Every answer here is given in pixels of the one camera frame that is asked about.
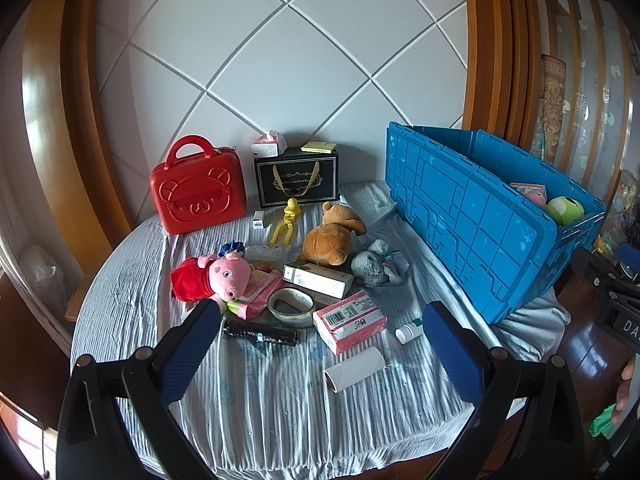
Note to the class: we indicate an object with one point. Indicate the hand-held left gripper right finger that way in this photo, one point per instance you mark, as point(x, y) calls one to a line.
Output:
point(450, 355)

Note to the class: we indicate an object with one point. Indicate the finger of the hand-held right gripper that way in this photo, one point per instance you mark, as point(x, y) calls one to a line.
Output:
point(592, 267)

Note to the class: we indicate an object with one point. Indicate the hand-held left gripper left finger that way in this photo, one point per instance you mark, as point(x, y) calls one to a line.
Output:
point(192, 355)

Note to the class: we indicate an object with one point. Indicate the pink green wet wipes pack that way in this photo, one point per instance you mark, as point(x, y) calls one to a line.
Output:
point(255, 300)

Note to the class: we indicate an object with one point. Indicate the pink pig plush toy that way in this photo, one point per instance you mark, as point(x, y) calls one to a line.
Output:
point(230, 272)

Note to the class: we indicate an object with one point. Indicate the white cardboard tube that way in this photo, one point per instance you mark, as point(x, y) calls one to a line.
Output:
point(357, 365)

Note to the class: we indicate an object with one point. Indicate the grey plush toy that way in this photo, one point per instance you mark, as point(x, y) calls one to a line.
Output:
point(370, 262)

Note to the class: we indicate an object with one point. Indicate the blue plastic storage crate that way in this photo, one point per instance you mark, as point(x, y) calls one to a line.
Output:
point(450, 200)

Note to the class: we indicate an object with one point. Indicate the person's right hand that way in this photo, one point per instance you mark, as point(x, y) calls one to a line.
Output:
point(629, 385)

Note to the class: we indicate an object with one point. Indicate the small white bottle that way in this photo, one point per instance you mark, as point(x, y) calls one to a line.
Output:
point(407, 332)

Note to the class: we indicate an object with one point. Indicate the green frog plush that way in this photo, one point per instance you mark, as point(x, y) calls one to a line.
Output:
point(565, 210)

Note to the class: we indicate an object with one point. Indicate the black plastic roll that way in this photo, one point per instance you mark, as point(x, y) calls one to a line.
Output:
point(260, 332)

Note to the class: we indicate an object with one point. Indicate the bag of toys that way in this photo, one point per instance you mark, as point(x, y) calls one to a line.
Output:
point(625, 200)

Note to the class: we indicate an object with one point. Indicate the small pink box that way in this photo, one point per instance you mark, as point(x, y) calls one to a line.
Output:
point(532, 192)

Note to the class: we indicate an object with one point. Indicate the green cloth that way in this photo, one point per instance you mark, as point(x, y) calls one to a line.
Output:
point(605, 420)

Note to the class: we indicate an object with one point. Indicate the pink tissue packet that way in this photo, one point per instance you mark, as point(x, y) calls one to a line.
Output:
point(350, 330)

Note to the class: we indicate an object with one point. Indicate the tape roll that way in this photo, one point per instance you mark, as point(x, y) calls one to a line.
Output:
point(300, 321)

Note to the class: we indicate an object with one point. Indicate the blue hair scrunchie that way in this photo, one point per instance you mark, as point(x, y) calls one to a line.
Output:
point(231, 247)

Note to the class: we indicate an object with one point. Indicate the clear plastic bottle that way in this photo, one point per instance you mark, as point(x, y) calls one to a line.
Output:
point(262, 253)

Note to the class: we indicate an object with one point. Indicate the white green carton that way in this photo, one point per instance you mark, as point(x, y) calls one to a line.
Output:
point(320, 285)

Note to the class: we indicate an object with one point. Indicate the small white box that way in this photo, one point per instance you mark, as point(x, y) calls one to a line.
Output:
point(258, 220)

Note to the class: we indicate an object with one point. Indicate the red bear suitcase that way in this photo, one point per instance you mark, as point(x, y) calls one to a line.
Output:
point(200, 195)

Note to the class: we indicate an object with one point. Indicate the brown teddy bear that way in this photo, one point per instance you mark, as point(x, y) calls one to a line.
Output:
point(325, 242)

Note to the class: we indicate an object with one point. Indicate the rolled patterned rug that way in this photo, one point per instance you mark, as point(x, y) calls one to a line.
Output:
point(552, 100)

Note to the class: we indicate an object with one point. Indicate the clear plastic bag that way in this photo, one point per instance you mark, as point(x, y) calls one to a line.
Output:
point(42, 270)

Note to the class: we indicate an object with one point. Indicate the yellow plastic clip toy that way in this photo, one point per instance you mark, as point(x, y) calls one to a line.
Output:
point(291, 207)

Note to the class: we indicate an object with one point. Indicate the black gift bag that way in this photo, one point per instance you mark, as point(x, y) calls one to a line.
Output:
point(330, 180)

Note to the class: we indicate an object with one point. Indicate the white pink tissue box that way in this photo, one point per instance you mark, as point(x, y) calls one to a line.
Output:
point(265, 147)

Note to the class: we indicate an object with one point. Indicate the flat yellow box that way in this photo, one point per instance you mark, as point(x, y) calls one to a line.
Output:
point(318, 147)

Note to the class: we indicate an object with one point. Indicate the wooden frame glass door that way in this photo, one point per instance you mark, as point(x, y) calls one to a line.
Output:
point(595, 110)

